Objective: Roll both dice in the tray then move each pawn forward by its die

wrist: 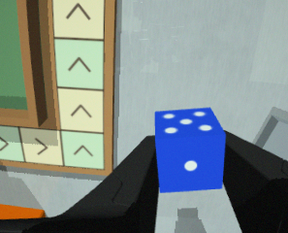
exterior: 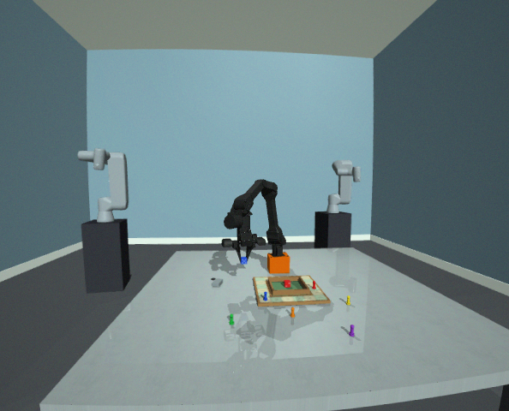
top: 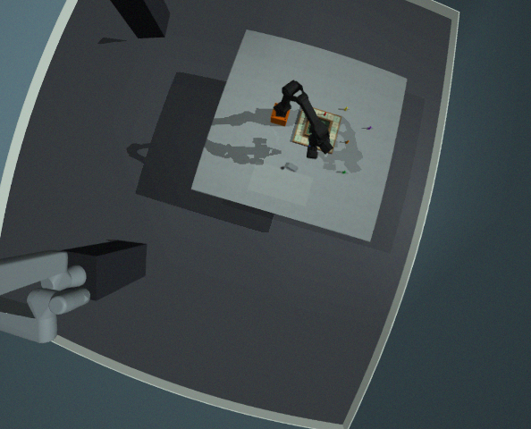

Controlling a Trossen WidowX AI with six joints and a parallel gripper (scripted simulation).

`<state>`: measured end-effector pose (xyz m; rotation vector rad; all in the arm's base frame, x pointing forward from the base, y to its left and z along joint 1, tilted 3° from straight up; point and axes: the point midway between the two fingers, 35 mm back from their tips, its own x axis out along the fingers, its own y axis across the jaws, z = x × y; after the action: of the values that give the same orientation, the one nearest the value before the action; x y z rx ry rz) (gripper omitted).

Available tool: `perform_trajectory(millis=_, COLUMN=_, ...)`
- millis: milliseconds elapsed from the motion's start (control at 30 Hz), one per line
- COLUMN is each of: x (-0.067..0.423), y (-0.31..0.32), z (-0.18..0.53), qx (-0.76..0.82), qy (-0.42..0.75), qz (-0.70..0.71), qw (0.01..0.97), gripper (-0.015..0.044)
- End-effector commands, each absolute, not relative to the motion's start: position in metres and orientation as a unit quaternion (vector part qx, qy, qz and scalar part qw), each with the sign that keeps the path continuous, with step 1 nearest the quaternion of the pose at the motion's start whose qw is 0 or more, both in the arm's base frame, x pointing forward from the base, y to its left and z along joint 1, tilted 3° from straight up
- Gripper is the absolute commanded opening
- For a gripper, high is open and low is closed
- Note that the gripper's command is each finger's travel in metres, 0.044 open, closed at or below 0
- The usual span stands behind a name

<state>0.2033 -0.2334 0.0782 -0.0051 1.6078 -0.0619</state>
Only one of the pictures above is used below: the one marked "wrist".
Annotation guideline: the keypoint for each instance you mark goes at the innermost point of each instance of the blue die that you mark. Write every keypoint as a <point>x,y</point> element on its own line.
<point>190,148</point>

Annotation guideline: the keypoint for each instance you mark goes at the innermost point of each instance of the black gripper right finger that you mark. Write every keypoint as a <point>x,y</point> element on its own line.
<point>256,182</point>

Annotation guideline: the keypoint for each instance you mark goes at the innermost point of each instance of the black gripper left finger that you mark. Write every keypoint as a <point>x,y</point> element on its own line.
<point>123,202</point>

